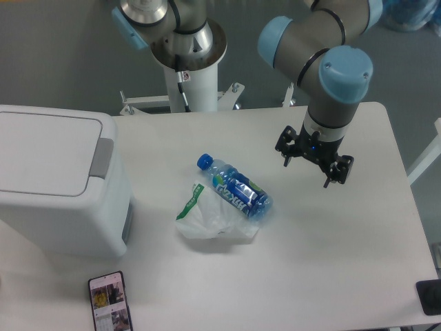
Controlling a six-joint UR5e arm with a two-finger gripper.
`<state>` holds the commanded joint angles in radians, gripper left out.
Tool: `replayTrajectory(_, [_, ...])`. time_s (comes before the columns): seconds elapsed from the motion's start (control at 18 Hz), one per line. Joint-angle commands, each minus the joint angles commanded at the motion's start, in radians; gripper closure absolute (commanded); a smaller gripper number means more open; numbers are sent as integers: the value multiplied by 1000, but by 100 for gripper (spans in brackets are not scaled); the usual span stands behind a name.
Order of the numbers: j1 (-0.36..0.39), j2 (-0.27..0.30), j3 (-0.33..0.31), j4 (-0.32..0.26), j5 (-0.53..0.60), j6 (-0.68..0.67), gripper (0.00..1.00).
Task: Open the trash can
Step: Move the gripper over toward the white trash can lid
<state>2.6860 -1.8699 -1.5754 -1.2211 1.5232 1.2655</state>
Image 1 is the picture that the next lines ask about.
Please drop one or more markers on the white frame leg right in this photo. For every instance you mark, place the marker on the white frame leg right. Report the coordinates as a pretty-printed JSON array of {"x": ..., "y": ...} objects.
[{"x": 426, "y": 158}]

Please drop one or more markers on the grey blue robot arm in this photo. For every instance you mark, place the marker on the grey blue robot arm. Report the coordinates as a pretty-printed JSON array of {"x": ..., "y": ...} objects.
[{"x": 314, "y": 54}]

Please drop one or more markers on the black smartphone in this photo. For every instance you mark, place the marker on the black smartphone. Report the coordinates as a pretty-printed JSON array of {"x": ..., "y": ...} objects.
[{"x": 108, "y": 301}]

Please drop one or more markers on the blue plastic water bottle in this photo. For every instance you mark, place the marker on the blue plastic water bottle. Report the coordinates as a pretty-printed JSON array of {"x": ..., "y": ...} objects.
[{"x": 235, "y": 188}]

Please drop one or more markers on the black device at table edge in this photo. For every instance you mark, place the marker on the black device at table edge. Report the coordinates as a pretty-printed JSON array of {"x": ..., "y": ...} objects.
[{"x": 429, "y": 296}]

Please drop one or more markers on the white green plastic bag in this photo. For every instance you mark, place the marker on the white green plastic bag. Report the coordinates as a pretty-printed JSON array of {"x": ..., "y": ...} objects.
[{"x": 207, "y": 216}]

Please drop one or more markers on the blue plastic bag background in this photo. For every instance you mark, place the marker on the blue plastic bag background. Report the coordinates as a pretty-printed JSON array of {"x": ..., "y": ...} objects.
[{"x": 408, "y": 16}]

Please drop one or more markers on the white trash can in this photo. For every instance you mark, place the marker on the white trash can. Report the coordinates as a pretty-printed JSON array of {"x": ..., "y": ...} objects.
[{"x": 63, "y": 183}]

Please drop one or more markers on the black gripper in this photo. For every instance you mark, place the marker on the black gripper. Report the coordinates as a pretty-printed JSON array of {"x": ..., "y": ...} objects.
[{"x": 324, "y": 154}]

